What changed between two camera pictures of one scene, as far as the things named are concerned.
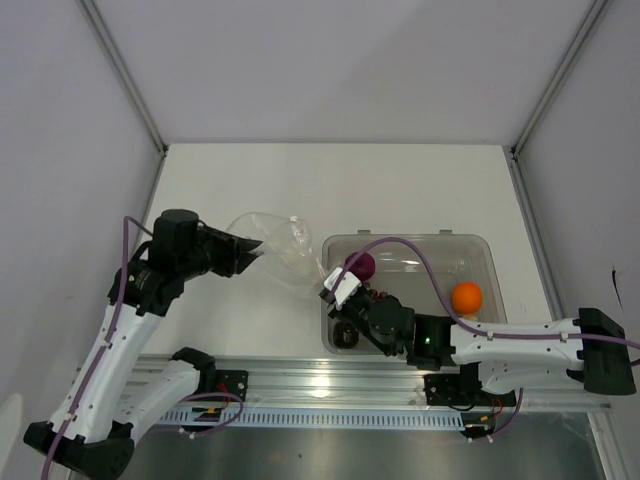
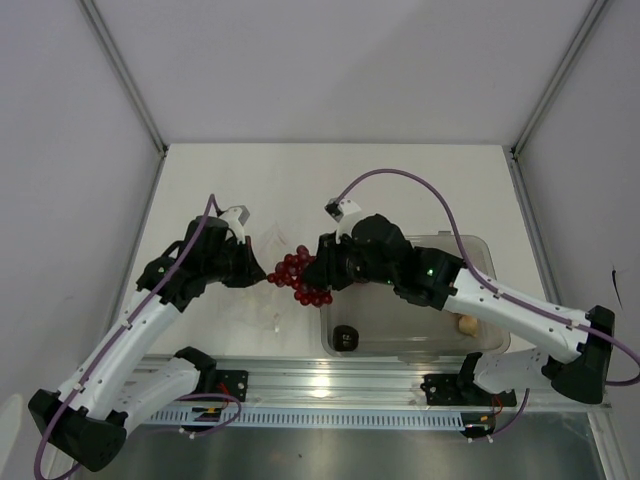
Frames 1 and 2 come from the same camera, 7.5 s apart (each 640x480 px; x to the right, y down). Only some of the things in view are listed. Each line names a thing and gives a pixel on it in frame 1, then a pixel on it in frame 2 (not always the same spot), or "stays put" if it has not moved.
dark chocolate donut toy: x=345 y=335 stays put
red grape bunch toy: x=377 y=296 → x=290 y=271
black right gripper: x=340 y=311 → x=324 y=272
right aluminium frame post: x=512 y=153 stays put
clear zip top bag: x=289 y=263 → x=261 y=306
